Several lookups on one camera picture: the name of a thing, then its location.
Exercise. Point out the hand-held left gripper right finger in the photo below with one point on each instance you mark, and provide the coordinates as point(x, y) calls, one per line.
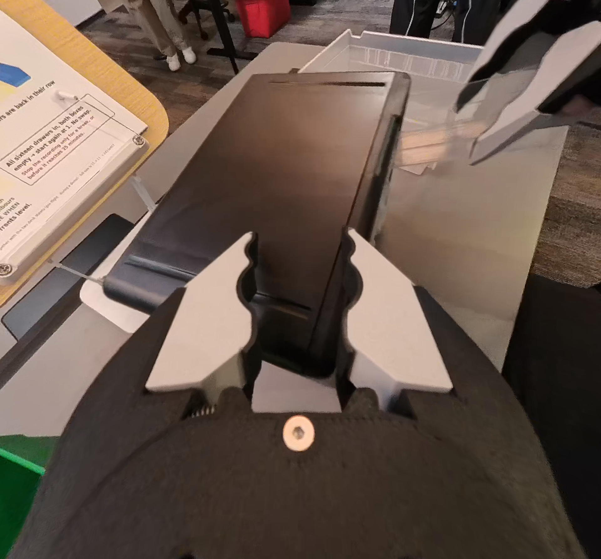
point(399, 333)

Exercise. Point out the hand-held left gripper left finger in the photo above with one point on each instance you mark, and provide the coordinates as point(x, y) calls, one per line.
point(202, 333)

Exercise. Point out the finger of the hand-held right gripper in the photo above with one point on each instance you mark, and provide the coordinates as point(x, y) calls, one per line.
point(568, 70)
point(521, 28)

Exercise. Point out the clear plastic drawer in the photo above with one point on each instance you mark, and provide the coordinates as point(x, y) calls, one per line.
point(436, 145)

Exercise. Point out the clear plastic bin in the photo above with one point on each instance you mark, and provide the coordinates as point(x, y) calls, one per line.
point(375, 47)

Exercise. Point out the black drawer cabinet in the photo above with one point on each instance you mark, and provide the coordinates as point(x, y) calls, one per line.
point(281, 169)

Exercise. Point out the green plastic bin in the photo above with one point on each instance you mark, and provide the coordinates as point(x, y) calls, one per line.
point(19, 498)

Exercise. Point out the white stand base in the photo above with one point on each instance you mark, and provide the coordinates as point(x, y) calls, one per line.
point(108, 307)

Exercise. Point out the white stand ledge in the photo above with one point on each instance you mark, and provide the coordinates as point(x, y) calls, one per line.
point(70, 211)

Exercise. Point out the red bag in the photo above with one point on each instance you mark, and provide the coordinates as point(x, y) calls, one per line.
point(263, 16)

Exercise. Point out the printed instruction sheet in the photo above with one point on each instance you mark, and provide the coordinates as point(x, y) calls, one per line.
point(47, 122)

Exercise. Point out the black table leg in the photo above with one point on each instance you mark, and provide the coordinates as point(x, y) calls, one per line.
point(220, 19)

